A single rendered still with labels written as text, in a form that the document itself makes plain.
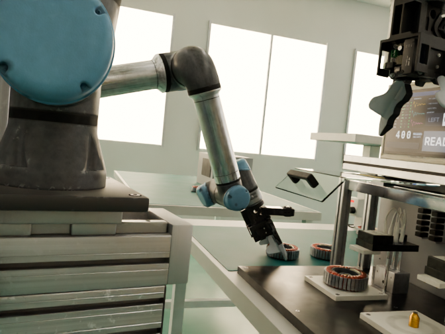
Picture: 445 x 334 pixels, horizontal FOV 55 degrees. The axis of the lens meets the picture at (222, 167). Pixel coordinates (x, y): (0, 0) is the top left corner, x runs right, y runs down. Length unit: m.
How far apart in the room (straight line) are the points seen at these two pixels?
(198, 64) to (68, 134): 0.67
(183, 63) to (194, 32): 4.49
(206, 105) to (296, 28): 5.10
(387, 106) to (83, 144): 0.47
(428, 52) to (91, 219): 0.51
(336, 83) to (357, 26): 0.88
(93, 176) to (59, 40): 0.21
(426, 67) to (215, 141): 0.69
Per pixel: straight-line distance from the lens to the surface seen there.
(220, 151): 1.21
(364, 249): 1.17
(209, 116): 1.19
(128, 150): 5.43
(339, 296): 1.09
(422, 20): 0.69
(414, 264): 1.36
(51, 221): 0.59
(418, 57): 0.65
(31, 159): 0.58
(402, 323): 1.01
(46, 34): 0.45
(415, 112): 1.20
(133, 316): 0.65
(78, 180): 0.58
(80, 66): 0.45
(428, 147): 1.16
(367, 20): 6.89
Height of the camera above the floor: 1.12
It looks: 3 degrees down
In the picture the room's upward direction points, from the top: 6 degrees clockwise
